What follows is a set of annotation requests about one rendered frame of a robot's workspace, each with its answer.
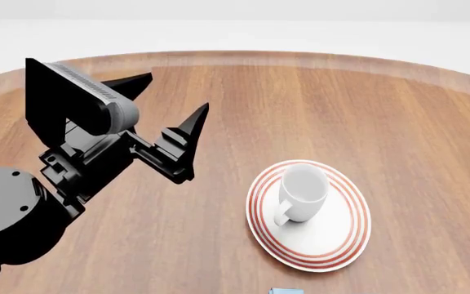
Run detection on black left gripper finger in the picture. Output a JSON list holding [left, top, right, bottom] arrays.
[[100, 71, 155, 102], [154, 102, 211, 181]]

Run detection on white ceramic mug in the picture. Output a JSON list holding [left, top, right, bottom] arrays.
[[273, 162, 330, 227]]

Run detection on white plate with red rings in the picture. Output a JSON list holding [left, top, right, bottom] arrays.
[[246, 159, 372, 274]]

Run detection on black grey gripper camera box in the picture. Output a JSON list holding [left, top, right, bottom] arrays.
[[24, 56, 140, 149]]

